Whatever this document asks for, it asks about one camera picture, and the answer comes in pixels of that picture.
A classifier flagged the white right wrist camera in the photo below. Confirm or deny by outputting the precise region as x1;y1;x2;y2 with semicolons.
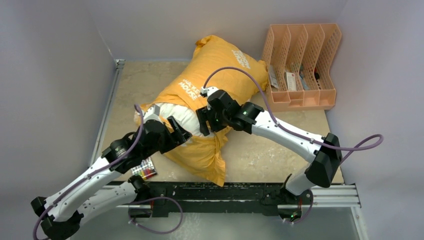
199;86;219;98

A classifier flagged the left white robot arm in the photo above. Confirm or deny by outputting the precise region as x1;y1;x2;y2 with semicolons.
30;116;192;240

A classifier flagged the colourful marker pack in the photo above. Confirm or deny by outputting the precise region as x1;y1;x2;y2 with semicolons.
131;157;158;180

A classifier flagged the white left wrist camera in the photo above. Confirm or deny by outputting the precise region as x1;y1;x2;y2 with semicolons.
142;104;163;123

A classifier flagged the aluminium frame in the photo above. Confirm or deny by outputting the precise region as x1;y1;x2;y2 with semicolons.
58;59;369;240

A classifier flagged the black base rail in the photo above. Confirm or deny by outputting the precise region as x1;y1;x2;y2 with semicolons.
125;181;314;223

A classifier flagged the peach plastic file organizer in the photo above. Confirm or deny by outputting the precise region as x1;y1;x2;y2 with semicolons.
261;23;342;112

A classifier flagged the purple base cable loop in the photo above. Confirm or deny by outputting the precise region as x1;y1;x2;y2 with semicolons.
128;197;184;235

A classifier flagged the small paper packet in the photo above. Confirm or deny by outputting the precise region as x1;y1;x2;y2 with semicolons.
268;64;280;90

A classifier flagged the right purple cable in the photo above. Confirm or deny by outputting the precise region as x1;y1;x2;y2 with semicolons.
202;66;384;163

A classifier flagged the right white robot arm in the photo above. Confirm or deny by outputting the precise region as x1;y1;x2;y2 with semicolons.
196;87;342;204

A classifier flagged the white pillow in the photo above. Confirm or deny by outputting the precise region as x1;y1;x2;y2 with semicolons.
140;102;205;137

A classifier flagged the orange Mickey Mouse pillowcase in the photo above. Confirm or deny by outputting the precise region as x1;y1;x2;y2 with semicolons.
142;35;268;187

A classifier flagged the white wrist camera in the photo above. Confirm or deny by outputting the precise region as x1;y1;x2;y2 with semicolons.
199;86;219;98
142;104;163;123

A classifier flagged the white card box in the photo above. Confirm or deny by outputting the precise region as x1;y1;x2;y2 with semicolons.
284;71;297;92

